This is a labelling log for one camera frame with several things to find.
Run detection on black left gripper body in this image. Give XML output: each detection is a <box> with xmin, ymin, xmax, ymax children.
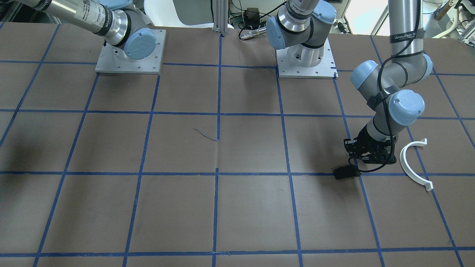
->
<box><xmin>343</xmin><ymin>127</ymin><xmax>397</xmax><ymax>164</ymax></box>

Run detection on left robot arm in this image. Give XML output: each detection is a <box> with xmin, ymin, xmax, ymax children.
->
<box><xmin>266</xmin><ymin>0</ymin><xmax>433</xmax><ymax>164</ymax></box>

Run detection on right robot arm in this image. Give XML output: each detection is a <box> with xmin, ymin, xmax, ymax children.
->
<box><xmin>19</xmin><ymin>0</ymin><xmax>157</xmax><ymax>60</ymax></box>

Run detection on white curved plastic piece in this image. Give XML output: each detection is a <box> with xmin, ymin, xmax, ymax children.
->
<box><xmin>399</xmin><ymin>138</ymin><xmax>434</xmax><ymax>191</ymax></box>

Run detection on silver cylindrical tool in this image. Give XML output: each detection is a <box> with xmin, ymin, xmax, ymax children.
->
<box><xmin>239</xmin><ymin>27</ymin><xmax>266</xmax><ymax>41</ymax></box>

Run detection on thin loose tape strand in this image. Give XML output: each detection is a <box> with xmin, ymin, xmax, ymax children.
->
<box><xmin>193</xmin><ymin>128</ymin><xmax>218</xmax><ymax>142</ymax></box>

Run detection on white chair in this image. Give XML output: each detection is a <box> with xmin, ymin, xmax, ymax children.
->
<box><xmin>144</xmin><ymin>0</ymin><xmax>214</xmax><ymax>28</ymax></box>

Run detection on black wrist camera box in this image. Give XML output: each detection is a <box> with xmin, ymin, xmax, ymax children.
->
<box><xmin>333</xmin><ymin>165</ymin><xmax>361</xmax><ymax>180</ymax></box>

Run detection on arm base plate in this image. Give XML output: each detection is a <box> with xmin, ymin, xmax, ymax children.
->
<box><xmin>275</xmin><ymin>36</ymin><xmax>338</xmax><ymax>79</ymax></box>
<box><xmin>95</xmin><ymin>29</ymin><xmax>167</xmax><ymax>74</ymax></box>

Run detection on aluminium frame post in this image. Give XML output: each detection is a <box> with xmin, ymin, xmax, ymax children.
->
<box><xmin>212</xmin><ymin>0</ymin><xmax>229</xmax><ymax>37</ymax></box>

